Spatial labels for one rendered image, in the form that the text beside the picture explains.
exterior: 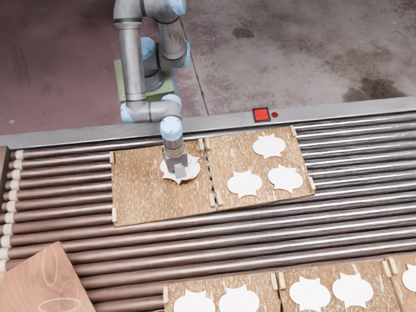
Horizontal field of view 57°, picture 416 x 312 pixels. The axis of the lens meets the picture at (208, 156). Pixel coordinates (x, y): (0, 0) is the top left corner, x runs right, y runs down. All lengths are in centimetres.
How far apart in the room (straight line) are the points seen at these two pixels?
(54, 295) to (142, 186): 53
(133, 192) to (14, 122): 182
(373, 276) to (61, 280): 111
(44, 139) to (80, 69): 163
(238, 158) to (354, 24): 250
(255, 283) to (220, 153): 57
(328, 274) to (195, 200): 58
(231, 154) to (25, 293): 94
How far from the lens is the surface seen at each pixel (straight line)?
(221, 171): 163
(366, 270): 159
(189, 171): 158
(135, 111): 140
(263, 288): 147
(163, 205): 157
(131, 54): 138
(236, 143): 170
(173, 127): 131
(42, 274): 148
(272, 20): 377
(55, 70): 350
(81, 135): 184
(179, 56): 169
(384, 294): 159
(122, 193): 162
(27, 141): 192
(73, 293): 142
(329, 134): 184
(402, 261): 165
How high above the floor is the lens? 236
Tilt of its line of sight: 59 degrees down
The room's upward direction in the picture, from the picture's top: straight up
